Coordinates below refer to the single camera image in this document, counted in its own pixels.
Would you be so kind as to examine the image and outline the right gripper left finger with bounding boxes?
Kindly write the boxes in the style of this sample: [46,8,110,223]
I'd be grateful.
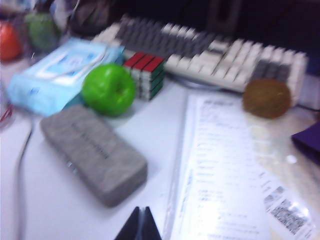
[114,206,143,240]

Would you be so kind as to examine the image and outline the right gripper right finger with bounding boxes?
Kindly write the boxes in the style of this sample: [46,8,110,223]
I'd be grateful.
[142,206,163,240]

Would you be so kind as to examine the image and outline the grey suede glasses case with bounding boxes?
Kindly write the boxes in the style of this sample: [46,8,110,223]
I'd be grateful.
[39,104,148,208]

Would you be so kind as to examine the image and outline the clear plastic document folder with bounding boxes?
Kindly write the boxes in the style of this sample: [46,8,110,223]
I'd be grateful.
[163,87,320,240]

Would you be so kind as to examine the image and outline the green apple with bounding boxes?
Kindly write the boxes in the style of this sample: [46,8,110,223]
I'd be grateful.
[82,63,137,117]

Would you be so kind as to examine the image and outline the Rubik's cube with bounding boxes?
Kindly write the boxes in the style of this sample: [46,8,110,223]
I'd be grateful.
[122,51,166,101]

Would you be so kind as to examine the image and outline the blue face mask pack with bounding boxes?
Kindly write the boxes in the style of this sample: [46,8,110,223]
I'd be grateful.
[6,37,126,117]

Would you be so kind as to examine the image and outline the brown kiwi fruit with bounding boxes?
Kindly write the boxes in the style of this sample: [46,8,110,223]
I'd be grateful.
[242,78,292,120]

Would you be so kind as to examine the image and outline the white and grey keyboard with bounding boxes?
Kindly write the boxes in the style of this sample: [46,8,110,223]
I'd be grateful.
[91,14,310,105]

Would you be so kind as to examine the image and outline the dull green round object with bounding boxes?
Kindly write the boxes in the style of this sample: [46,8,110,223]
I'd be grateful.
[24,12,61,53]

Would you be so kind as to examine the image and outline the orange fruit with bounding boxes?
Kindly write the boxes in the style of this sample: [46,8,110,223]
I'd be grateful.
[0,22,23,62]

